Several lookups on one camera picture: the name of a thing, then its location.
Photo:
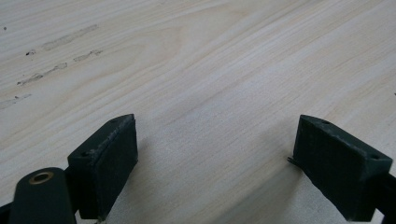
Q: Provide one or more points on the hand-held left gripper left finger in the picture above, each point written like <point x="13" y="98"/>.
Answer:
<point x="106" y="168"/>

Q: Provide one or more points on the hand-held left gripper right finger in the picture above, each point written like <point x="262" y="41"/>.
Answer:
<point x="339" y="168"/>

